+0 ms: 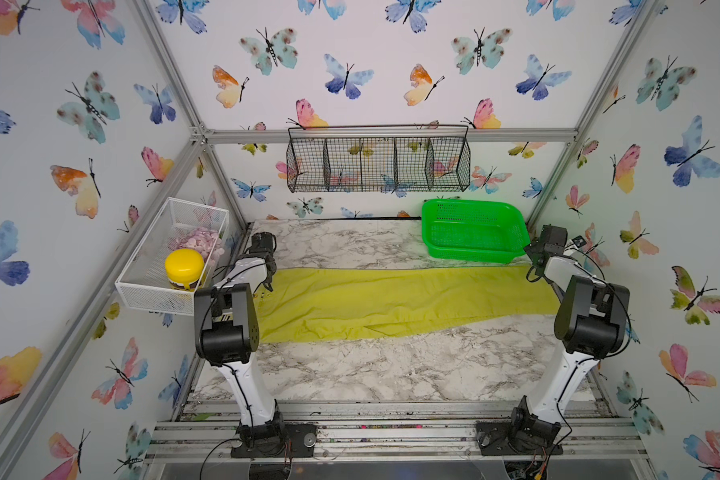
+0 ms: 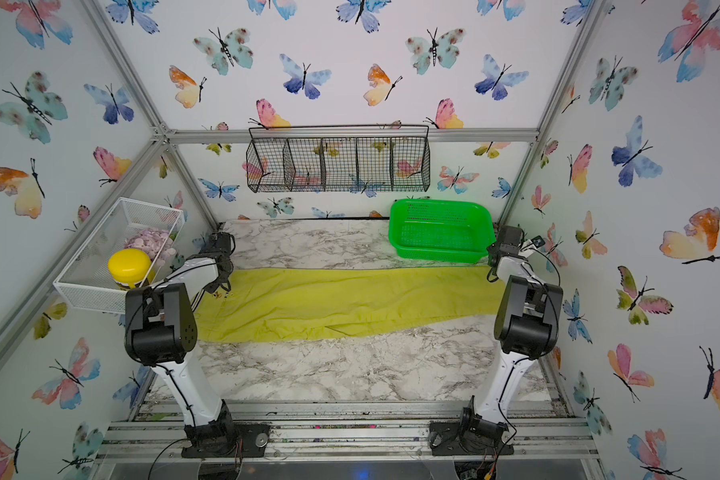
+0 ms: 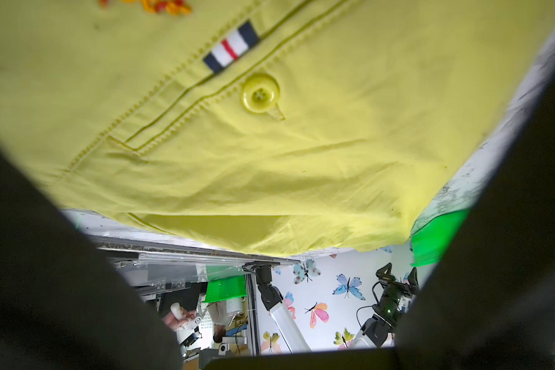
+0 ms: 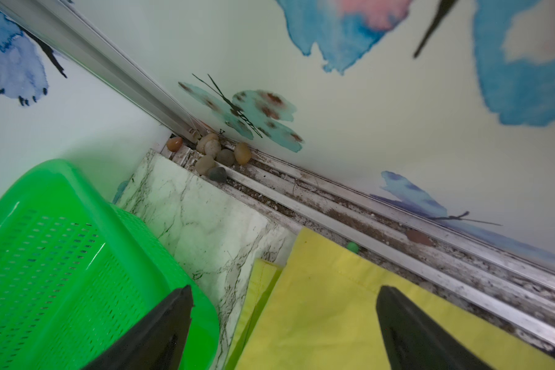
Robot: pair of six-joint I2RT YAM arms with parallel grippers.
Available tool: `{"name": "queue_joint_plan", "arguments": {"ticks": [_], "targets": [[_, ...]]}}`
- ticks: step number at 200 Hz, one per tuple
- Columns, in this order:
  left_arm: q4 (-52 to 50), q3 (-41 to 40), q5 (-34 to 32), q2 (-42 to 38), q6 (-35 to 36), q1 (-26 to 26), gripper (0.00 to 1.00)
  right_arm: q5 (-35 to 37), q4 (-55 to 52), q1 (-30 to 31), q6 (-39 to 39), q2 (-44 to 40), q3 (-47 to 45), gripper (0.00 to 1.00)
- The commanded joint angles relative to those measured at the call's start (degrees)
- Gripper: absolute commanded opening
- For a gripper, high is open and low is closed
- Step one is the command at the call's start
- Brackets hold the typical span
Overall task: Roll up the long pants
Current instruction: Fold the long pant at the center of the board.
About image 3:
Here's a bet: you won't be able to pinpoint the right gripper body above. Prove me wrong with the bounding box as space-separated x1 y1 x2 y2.
375 263 419 324

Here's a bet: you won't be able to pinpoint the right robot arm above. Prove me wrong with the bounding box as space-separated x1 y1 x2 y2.
244 262 420 353

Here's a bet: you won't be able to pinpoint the lime green long pants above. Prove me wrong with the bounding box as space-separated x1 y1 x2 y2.
0 1 555 257

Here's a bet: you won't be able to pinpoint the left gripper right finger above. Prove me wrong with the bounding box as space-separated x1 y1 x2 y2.
394 45 555 370

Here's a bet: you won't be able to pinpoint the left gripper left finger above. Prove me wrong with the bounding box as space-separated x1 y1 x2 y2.
0 153 183 369

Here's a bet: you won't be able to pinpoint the green plastic basket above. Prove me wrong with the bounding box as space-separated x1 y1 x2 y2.
411 209 470 268

